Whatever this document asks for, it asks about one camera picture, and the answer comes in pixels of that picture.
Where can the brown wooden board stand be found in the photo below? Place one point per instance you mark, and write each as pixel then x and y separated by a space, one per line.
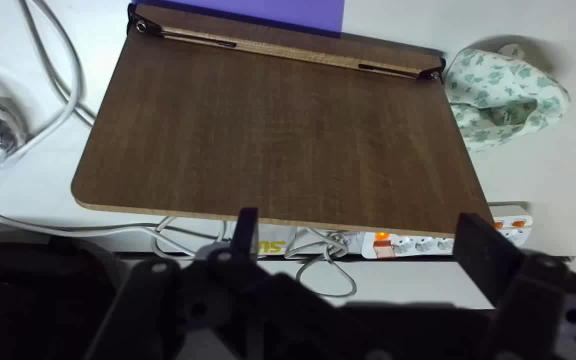
pixel 268 133

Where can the white cloth with green print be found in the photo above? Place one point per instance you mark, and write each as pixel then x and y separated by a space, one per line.
pixel 501 93

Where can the purple paper sheet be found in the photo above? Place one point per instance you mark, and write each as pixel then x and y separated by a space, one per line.
pixel 268 12

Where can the white packet with printed logo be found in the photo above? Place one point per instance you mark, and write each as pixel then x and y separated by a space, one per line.
pixel 271 249

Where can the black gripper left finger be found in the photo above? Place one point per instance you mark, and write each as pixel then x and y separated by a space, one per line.
pixel 245 232

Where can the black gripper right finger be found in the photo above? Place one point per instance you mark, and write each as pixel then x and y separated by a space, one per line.
pixel 484 257

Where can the white power strip orange switches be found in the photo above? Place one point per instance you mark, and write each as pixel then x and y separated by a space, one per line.
pixel 434 244

